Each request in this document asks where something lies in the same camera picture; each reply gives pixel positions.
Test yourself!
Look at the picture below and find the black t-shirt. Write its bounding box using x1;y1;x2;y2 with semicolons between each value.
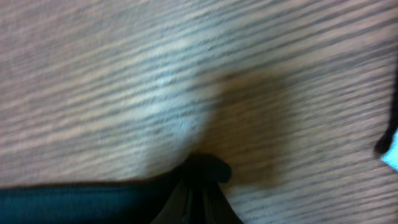
1;154;232;224

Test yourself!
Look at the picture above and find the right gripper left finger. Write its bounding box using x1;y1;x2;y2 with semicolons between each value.
150;180;192;224

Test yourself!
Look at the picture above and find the black garment under blue shirt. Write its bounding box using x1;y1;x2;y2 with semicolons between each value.
373;69;397;158

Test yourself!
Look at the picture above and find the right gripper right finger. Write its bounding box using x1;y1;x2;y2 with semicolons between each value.
203;183;243;224

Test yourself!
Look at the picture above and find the light blue t-shirt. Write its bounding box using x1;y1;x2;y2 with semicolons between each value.
381;131;398;171

